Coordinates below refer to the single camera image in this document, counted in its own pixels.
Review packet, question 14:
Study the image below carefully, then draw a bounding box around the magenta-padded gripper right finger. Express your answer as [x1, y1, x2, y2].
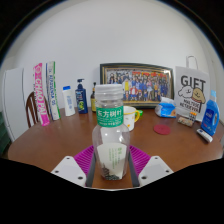
[128, 145, 174, 188]

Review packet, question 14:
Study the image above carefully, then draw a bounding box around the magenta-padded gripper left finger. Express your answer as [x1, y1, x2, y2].
[50, 145, 98, 188]

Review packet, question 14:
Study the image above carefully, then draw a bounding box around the clear bottle with green label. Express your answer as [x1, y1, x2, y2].
[91, 83, 131, 182]

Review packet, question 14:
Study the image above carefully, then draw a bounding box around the flat round red coaster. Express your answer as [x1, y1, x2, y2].
[153, 124, 172, 136]

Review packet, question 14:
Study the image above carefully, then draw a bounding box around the small patterned packet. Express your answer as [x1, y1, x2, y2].
[177, 115, 195, 128]

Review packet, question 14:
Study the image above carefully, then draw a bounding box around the white remote control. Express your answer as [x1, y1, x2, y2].
[195, 128, 214, 144]

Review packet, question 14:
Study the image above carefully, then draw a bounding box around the blue tissue pack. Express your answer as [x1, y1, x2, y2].
[154, 96, 178, 119]

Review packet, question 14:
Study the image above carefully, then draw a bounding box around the white bottle with blue cap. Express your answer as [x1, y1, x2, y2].
[62, 85, 77, 117]

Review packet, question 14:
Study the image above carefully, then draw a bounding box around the wooden chair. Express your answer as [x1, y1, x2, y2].
[25, 91, 43, 129]

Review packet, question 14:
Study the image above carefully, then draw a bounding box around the dark blue pump bottle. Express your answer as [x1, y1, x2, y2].
[74, 78, 89, 115]

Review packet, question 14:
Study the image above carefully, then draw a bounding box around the amber pump bottle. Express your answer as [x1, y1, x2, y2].
[90, 81, 98, 113]

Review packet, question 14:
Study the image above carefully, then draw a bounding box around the blue detergent bottle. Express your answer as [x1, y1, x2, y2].
[200, 89, 221, 137]

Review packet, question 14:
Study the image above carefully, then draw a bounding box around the tall green and white box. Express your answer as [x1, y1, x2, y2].
[45, 60, 62, 121]

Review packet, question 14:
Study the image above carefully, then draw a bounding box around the tall pink box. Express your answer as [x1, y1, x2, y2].
[32, 62, 51, 127]

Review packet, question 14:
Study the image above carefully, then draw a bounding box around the framed group picture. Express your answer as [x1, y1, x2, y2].
[99, 62, 175, 109]

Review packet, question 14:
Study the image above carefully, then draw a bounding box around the white paper gift bag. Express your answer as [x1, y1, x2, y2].
[173, 55, 211, 123]

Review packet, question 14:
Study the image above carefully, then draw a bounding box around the white flat board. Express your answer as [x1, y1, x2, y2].
[2, 67, 34, 141]

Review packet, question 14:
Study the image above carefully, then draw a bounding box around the white mug with yellow handle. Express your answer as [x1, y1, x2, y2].
[123, 105, 141, 132]

